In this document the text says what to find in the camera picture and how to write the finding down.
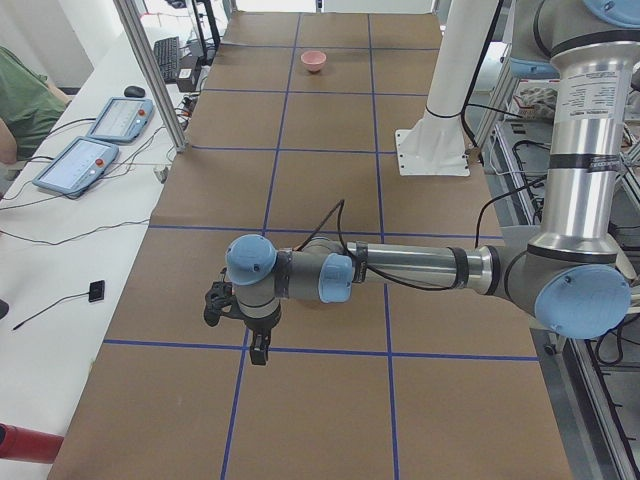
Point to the black computer mouse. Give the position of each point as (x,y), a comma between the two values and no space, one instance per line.
(133,91)

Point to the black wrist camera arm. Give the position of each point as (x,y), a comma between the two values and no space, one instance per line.
(219,302)

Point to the black keyboard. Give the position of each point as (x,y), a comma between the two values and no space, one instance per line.
(166,53)

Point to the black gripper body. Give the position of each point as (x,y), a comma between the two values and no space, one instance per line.
(258,327)

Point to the red bottle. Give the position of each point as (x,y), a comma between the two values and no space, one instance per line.
(22,444)

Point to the near blue teach pendant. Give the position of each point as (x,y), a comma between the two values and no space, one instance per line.
(77,167)

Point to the far blue teach pendant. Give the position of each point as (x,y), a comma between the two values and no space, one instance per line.
(122,120)

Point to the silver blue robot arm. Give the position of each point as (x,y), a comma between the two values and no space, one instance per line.
(565,277)

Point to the white camera stand pillar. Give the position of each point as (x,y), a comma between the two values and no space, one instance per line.
(435,145)

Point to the small black square pad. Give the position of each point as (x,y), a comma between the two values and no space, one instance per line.
(96,291)

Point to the pink bowl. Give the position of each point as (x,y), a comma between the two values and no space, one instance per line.
(313,60)

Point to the aluminium frame post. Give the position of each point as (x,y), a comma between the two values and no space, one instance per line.
(143,53)

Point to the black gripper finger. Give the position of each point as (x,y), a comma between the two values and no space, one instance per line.
(259,348)

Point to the person in green shirt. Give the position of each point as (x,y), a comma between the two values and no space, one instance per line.
(30,107)

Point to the blue teach pendant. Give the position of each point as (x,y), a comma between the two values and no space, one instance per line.
(122,120)
(77,167)

